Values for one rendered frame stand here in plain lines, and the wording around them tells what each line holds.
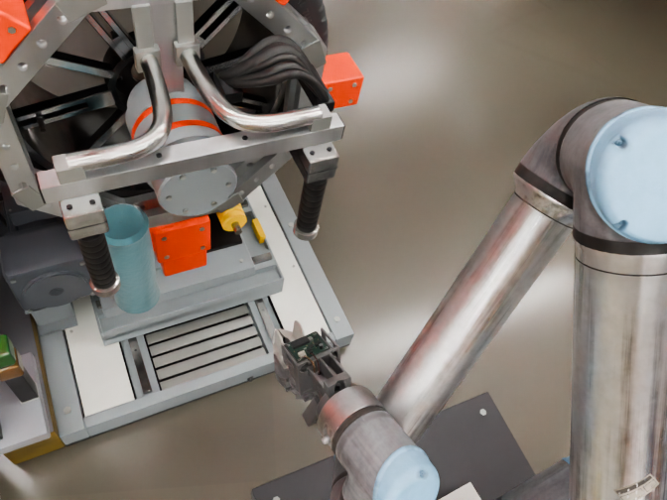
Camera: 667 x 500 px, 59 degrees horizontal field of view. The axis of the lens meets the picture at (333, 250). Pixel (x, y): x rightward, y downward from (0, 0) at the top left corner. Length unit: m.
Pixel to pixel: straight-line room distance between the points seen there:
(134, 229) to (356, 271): 1.01
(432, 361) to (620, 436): 0.24
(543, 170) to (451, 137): 1.69
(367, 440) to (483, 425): 0.73
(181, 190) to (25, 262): 0.60
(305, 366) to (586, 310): 0.39
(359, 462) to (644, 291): 0.38
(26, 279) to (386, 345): 0.99
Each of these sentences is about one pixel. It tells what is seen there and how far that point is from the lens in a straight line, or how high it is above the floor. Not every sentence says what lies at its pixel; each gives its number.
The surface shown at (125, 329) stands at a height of 0.15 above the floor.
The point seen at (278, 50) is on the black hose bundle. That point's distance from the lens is 0.89.
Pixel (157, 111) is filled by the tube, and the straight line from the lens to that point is 0.84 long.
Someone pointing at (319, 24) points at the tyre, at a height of 0.95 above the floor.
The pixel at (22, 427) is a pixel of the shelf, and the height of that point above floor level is 0.45.
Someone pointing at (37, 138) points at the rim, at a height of 0.75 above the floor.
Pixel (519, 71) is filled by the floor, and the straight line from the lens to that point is 2.89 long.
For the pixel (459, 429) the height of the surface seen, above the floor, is 0.30.
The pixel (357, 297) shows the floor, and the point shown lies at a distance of 1.86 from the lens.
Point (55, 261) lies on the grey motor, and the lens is 1.45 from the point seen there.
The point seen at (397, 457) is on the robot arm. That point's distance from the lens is 0.75.
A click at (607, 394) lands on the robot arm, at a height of 1.04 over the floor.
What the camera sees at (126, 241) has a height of 0.74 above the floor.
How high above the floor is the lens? 1.59
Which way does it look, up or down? 55 degrees down
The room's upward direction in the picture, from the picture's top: 16 degrees clockwise
